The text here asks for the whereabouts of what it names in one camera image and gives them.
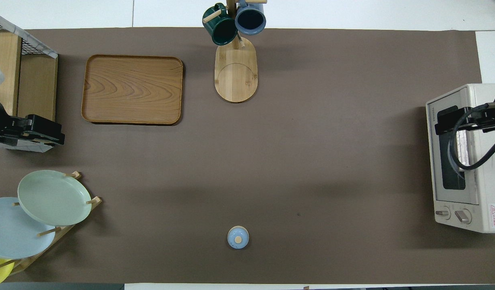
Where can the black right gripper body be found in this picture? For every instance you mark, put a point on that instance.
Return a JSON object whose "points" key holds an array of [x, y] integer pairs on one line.
{"points": [[444, 119]]}

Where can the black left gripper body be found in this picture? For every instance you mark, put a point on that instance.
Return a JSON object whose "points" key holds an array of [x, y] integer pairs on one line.
{"points": [[40, 125]]}

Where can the beige toaster oven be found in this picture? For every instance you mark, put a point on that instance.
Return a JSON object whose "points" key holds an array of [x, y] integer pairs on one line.
{"points": [[489, 189]]}

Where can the silver oven knob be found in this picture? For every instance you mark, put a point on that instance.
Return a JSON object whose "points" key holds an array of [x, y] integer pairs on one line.
{"points": [[442, 212], [462, 216]]}

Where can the pale green plate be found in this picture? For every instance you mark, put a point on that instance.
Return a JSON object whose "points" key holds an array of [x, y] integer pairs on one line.
{"points": [[54, 197]]}

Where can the rectangular wooden tray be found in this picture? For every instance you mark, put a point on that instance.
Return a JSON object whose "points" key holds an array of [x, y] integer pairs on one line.
{"points": [[110, 90]]}

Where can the marble pattern cloth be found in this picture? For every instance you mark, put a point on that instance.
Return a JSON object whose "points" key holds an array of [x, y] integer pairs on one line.
{"points": [[38, 46]]}

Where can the wooden dish rack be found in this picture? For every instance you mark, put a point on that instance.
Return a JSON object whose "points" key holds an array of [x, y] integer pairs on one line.
{"points": [[70, 229]]}

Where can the light blue racked plate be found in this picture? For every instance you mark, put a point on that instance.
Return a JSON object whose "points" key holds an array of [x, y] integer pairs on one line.
{"points": [[13, 237]]}

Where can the brown table mat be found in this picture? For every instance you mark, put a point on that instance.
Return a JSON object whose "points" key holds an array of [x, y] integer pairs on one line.
{"points": [[231, 161]]}

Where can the wooden mug tree stand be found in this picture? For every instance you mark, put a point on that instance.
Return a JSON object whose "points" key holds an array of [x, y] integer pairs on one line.
{"points": [[236, 76]]}

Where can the dark green mug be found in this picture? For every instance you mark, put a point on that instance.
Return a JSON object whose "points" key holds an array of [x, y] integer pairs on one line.
{"points": [[221, 28]]}

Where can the blue mug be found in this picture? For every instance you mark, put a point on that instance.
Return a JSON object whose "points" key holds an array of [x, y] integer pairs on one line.
{"points": [[250, 18]]}

